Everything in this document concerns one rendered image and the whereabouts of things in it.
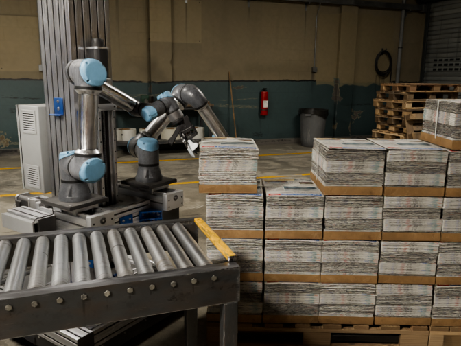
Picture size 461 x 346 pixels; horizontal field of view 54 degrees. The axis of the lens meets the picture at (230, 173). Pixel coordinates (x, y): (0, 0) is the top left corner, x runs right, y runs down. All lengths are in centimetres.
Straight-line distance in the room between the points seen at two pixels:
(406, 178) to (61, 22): 183
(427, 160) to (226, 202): 98
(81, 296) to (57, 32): 146
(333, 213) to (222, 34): 713
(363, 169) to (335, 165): 14
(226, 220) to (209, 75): 690
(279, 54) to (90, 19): 732
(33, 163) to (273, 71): 733
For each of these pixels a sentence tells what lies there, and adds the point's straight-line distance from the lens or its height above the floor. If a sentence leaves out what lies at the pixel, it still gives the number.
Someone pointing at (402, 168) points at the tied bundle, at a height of 97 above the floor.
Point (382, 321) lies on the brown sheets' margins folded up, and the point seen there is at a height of 16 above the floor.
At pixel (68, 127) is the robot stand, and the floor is 113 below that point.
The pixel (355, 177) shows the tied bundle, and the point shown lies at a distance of 227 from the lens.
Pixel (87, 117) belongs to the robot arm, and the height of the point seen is 122.
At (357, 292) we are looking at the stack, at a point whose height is 33.
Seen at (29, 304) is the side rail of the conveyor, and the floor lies 77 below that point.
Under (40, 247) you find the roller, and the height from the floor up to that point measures 80.
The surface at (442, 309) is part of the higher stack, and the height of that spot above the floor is 24.
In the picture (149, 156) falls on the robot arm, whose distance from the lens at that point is 252.
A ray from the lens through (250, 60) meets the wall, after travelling 929.
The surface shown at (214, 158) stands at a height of 101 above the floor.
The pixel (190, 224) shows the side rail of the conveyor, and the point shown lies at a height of 78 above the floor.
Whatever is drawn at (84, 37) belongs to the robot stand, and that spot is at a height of 158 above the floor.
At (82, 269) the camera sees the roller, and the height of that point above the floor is 80.
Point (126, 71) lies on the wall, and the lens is 868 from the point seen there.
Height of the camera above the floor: 140
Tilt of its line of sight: 12 degrees down
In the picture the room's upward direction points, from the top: 1 degrees clockwise
